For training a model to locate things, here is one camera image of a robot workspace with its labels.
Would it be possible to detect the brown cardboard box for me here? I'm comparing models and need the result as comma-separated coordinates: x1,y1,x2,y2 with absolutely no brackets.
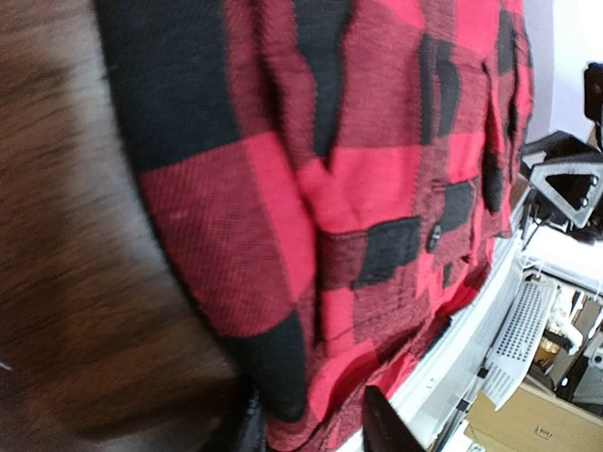
465,375,602,451

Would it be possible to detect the red black plaid shirt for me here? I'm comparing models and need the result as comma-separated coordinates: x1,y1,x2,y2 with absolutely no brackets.
94,1,532,451

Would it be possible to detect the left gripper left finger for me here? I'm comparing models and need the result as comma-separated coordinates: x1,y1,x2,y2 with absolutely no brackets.
225,386,267,452

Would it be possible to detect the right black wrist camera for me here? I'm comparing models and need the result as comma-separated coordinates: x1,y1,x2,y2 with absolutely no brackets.
583,62,603,150

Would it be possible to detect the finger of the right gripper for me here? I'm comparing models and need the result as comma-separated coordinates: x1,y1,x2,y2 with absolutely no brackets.
530,152,602,228
520,131,594,163

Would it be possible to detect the aluminium front rail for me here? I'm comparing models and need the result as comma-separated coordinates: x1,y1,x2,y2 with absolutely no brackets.
390,173,603,452

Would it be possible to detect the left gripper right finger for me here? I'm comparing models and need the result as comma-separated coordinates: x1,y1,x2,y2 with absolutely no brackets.
362,385,425,452

